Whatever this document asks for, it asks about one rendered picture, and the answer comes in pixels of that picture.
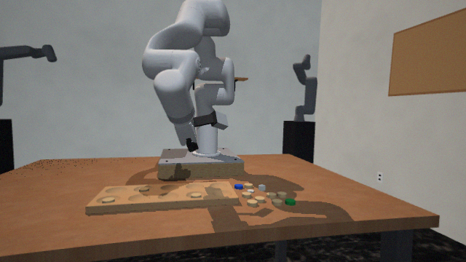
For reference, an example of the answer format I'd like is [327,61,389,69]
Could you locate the green disc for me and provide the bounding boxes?
[285,199,296,206]

